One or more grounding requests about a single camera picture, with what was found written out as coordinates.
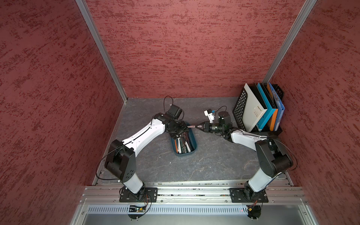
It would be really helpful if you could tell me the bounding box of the aluminium corner post left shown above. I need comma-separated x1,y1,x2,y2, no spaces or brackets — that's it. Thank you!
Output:
76,0,128,104

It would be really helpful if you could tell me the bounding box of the aluminium corner post right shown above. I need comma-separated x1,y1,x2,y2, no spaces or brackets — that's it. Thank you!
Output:
262,0,317,83

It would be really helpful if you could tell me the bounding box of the black mesh file rack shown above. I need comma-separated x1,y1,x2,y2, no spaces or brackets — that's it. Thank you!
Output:
232,83,285,136

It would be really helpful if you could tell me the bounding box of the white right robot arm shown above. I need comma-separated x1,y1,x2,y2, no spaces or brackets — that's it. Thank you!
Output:
195,111,293,201

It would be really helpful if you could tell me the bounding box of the teal folder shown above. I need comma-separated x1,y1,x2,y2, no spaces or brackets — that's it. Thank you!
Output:
256,83,278,131

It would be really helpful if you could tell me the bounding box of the aluminium rail frame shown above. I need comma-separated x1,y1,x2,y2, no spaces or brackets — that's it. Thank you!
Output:
71,178,318,225

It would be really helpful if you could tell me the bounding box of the white folder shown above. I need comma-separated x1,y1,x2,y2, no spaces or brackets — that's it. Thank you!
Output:
242,83,265,132

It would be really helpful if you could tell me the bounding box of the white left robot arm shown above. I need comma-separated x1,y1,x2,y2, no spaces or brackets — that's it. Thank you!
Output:
105,113,188,194

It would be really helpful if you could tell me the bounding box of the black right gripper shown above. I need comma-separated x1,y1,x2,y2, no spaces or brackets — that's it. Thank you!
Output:
195,121,225,133

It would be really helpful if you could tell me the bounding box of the teal plastic storage box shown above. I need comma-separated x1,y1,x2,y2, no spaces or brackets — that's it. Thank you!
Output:
171,122,197,157

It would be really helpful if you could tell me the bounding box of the black folder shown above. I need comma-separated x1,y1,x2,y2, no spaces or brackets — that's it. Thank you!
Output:
249,84,268,109

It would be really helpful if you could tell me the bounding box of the blue folder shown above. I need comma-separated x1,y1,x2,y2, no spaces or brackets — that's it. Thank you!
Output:
267,82,285,131

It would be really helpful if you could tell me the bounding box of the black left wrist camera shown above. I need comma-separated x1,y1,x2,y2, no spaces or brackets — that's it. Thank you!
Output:
166,105,183,120

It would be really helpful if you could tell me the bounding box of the orange plastic spoon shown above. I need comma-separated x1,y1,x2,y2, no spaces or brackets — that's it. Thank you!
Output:
174,139,179,155

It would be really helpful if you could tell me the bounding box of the orange folder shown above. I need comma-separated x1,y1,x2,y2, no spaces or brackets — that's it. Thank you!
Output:
267,83,278,131

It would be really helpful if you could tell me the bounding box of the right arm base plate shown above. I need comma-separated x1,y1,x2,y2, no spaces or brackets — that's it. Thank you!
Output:
229,188,269,203

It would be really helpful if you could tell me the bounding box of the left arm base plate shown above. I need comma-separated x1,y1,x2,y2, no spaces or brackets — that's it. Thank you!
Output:
119,187,158,203

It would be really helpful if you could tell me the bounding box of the aluminium corner post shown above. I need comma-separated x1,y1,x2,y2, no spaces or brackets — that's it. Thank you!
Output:
262,0,317,83
76,0,128,104

